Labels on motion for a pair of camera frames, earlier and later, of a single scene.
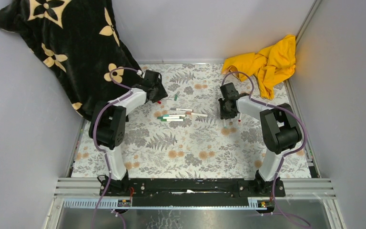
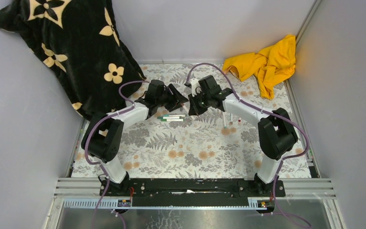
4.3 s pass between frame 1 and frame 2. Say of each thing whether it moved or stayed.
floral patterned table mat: stayed
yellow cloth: stayed
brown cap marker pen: moved
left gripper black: moved
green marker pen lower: stayed
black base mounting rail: stayed
